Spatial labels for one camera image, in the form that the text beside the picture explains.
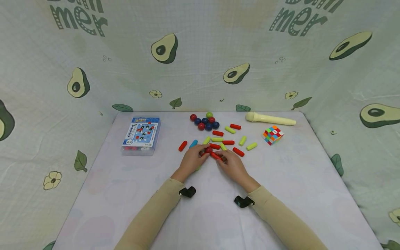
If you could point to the person's right hand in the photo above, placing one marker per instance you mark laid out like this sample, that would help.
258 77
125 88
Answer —
235 169

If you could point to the person's left hand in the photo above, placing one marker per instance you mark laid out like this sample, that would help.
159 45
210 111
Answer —
189 163

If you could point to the red ball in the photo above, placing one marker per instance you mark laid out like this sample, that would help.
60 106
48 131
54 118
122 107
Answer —
208 150

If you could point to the red connector rod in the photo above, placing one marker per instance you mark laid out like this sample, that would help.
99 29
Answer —
215 156

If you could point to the person's right forearm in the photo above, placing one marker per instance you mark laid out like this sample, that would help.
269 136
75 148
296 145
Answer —
286 220

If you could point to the person's left forearm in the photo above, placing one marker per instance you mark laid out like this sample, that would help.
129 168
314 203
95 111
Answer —
150 217

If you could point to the scatter of coloured plastic sticks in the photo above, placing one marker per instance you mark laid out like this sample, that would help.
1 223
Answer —
228 142

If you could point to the black wrist band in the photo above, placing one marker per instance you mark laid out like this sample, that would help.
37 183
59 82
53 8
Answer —
188 191
243 201

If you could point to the cluster of coloured balls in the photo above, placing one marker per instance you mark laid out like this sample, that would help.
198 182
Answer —
205 122

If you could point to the colourful puzzle cube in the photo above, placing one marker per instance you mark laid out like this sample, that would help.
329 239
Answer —
272 135

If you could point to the clear box with blue label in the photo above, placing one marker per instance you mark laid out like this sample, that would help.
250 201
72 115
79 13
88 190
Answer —
141 135

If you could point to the cream plastic toy microphone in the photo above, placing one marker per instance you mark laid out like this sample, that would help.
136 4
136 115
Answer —
269 119

